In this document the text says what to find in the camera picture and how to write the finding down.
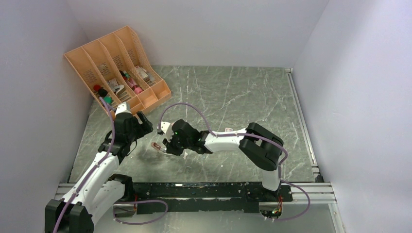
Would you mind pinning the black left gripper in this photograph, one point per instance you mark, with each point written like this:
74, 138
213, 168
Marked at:
143, 128

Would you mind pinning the grey white stapler in organizer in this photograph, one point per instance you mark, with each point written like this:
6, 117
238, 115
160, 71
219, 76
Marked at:
119, 89

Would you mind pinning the peach plastic file organizer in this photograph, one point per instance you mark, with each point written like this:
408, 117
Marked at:
101, 60

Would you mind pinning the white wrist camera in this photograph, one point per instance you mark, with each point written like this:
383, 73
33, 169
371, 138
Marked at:
124, 107
164, 128

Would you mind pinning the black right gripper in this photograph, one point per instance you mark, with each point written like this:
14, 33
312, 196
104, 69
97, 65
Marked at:
169, 145

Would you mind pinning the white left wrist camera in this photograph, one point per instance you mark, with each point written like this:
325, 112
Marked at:
124, 107

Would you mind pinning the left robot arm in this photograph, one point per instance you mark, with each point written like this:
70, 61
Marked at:
80, 209

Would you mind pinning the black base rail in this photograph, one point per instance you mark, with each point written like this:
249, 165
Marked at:
149, 198

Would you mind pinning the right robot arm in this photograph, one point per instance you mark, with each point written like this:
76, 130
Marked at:
258, 144

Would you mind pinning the red round stamp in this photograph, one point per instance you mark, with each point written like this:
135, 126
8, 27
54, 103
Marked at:
96, 87

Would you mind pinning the green stamp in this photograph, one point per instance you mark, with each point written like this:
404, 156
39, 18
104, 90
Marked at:
108, 100

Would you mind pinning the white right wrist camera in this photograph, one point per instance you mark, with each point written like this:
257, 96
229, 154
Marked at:
164, 128

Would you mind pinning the black round stamp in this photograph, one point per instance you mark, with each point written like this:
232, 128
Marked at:
102, 92

